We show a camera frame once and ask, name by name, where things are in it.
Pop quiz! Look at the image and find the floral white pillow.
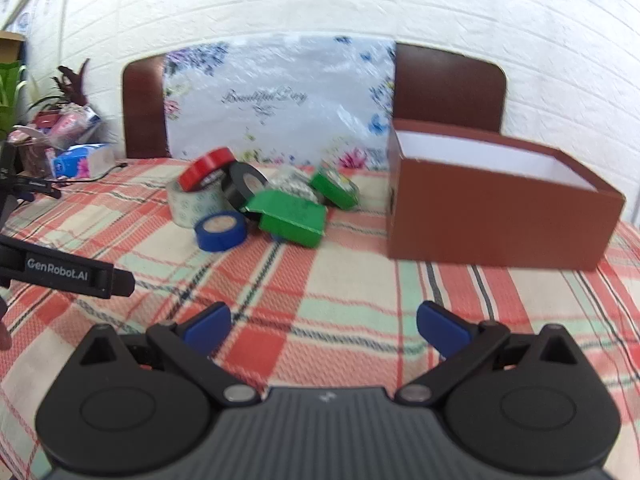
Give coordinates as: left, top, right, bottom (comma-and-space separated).
162, 32, 397, 172

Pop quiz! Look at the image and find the pink snack packet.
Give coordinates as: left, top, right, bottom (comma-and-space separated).
47, 109, 102, 150

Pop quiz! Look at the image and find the large green box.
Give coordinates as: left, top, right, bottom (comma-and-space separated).
241, 190, 328, 250

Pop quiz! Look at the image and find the black cable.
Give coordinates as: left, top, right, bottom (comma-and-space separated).
59, 160, 129, 187

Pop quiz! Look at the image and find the blue tape roll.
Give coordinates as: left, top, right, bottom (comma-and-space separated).
195, 210, 249, 253

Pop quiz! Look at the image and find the black tape roll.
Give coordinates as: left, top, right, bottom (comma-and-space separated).
221, 162, 270, 220

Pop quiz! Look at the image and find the clear packing tape roll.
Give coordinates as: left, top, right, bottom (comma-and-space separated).
167, 179, 227, 230

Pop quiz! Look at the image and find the red tape roll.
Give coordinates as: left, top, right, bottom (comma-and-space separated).
178, 147, 237, 193

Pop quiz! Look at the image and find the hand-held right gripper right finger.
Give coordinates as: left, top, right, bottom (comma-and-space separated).
397, 301, 581, 408

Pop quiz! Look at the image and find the green leafy plant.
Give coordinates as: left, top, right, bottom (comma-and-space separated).
0, 60, 27, 137

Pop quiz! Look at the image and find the dark red leafy plant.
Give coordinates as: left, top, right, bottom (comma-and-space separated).
27, 58, 92, 117

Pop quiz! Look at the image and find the brown cardboard box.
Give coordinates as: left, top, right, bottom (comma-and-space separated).
386, 119, 627, 273

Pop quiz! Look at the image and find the blue tissue pack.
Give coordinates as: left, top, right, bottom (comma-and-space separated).
51, 143, 116, 180

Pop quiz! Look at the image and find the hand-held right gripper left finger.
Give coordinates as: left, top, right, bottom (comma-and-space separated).
75, 302, 262, 408

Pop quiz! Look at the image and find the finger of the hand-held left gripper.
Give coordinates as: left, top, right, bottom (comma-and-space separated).
0, 174, 62, 201
0, 237, 136, 301

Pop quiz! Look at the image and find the plaid blanket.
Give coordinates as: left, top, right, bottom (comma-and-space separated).
0, 157, 640, 480

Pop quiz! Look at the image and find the tan cardboard box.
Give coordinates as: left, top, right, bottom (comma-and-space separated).
0, 31, 26, 69

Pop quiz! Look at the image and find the small green printed box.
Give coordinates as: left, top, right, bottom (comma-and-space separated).
310, 168, 360, 211

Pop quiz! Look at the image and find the dark red tissue box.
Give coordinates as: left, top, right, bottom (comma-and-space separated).
16, 139, 57, 179

